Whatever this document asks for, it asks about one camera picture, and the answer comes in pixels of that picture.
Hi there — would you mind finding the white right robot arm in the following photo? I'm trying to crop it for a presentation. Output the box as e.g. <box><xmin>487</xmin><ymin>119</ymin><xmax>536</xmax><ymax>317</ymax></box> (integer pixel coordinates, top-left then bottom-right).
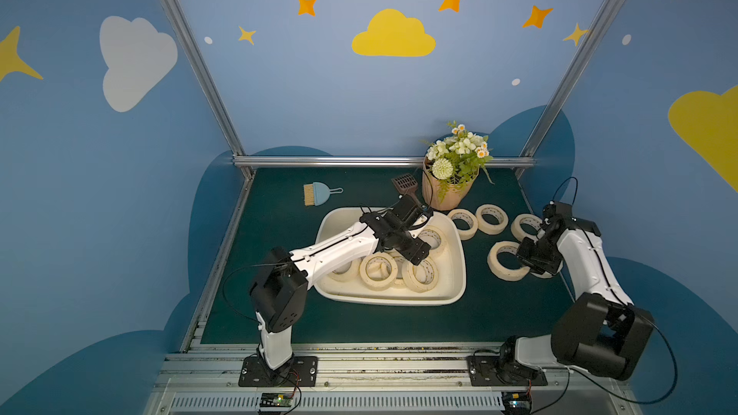
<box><xmin>496</xmin><ymin>201</ymin><xmax>653</xmax><ymax>383</ymax></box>

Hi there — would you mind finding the masking tape roll four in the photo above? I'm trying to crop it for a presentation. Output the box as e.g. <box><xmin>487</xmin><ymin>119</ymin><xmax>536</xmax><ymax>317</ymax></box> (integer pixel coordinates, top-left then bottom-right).
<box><xmin>511</xmin><ymin>213</ymin><xmax>542</xmax><ymax>242</ymax></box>

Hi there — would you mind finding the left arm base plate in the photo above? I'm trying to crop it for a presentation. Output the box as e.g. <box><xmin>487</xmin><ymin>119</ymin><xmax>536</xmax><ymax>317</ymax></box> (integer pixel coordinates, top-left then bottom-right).
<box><xmin>238</xmin><ymin>355</ymin><xmax>318</xmax><ymax>388</ymax></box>

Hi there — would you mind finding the masking tape roll one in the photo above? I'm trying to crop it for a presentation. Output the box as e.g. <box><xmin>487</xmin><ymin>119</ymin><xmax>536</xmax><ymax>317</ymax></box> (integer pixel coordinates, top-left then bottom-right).
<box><xmin>487</xmin><ymin>241</ymin><xmax>530</xmax><ymax>282</ymax></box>

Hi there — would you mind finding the brown plastic scoop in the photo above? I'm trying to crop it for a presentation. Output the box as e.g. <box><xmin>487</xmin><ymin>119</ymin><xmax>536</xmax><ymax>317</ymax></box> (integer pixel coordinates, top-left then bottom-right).
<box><xmin>391</xmin><ymin>173</ymin><xmax>421</xmax><ymax>206</ymax></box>

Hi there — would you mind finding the masking tape roll seven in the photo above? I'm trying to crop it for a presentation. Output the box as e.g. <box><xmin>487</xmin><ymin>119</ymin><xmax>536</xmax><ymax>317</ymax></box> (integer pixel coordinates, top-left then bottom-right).
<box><xmin>530</xmin><ymin>272</ymin><xmax>555</xmax><ymax>280</ymax></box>

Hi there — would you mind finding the masking tape roll five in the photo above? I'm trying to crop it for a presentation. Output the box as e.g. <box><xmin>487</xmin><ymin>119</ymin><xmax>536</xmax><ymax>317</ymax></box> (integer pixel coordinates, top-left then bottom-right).
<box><xmin>359</xmin><ymin>253</ymin><xmax>397</xmax><ymax>291</ymax></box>

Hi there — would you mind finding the masking tape roll two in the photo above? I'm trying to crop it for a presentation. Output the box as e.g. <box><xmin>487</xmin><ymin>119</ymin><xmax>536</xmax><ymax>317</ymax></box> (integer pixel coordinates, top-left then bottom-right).
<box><xmin>475</xmin><ymin>204</ymin><xmax>509</xmax><ymax>236</ymax></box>

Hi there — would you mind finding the cream plastic storage tray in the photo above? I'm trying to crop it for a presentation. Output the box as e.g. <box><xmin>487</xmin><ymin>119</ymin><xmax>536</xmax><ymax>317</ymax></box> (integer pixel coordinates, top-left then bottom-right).
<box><xmin>314</xmin><ymin>212</ymin><xmax>467</xmax><ymax>307</ymax></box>

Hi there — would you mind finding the masking tape roll eight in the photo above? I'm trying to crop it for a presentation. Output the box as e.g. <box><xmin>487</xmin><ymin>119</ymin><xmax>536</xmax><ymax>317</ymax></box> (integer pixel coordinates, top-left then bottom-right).
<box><xmin>329</xmin><ymin>257</ymin><xmax>362</xmax><ymax>282</ymax></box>

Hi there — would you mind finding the masking tape roll nine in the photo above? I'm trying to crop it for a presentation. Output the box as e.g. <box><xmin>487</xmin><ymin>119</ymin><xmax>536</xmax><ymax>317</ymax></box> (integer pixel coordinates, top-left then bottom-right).
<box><xmin>417</xmin><ymin>226</ymin><xmax>448</xmax><ymax>259</ymax></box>

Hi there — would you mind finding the right circuit board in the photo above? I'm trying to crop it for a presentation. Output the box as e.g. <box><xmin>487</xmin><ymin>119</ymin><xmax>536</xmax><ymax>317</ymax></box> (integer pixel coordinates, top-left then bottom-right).
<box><xmin>502</xmin><ymin>392</ymin><xmax>532</xmax><ymax>415</ymax></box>

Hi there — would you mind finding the masking tape roll ten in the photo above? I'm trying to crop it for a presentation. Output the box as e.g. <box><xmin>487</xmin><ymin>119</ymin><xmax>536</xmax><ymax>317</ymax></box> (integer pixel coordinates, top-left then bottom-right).
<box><xmin>389</xmin><ymin>251</ymin><xmax>407</xmax><ymax>288</ymax></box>

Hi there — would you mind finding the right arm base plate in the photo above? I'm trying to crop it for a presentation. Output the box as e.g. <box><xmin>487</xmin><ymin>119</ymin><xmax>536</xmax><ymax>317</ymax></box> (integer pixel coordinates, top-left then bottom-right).
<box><xmin>466</xmin><ymin>355</ymin><xmax>548</xmax><ymax>387</ymax></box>

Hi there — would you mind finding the flower pot with white flowers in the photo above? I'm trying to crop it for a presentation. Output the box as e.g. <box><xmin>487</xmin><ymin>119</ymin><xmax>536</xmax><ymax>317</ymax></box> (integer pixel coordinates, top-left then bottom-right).
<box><xmin>422</xmin><ymin>121</ymin><xmax>492</xmax><ymax>211</ymax></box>

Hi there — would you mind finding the left circuit board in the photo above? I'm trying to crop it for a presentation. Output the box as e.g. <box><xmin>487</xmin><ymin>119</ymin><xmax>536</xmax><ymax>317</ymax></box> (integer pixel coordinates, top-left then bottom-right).
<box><xmin>259</xmin><ymin>392</ymin><xmax>298</xmax><ymax>410</ymax></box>

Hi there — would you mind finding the circuit board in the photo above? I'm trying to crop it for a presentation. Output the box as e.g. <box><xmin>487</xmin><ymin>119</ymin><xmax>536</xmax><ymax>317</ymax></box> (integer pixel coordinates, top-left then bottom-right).
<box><xmin>502</xmin><ymin>392</ymin><xmax>532</xmax><ymax>415</ymax></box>
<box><xmin>259</xmin><ymin>392</ymin><xmax>298</xmax><ymax>410</ymax></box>

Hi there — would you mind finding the masking tape roll six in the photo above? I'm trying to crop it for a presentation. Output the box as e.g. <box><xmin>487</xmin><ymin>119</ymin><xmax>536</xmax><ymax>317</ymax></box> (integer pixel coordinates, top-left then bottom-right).
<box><xmin>402</xmin><ymin>257</ymin><xmax>439</xmax><ymax>293</ymax></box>

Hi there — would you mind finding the blue dustpan with brush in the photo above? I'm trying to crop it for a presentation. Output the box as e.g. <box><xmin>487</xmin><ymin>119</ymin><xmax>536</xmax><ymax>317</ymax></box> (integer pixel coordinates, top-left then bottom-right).
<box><xmin>303</xmin><ymin>182</ymin><xmax>344</xmax><ymax>207</ymax></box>

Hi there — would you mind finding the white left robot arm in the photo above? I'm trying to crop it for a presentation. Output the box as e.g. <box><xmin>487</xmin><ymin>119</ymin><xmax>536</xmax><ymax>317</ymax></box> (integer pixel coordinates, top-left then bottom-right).
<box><xmin>249</xmin><ymin>213</ymin><xmax>431</xmax><ymax>370</ymax></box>

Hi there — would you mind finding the masking tape roll three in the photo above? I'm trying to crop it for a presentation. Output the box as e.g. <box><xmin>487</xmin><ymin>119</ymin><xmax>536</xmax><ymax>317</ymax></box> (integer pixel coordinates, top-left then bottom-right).
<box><xmin>448</xmin><ymin>209</ymin><xmax>479</xmax><ymax>241</ymax></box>

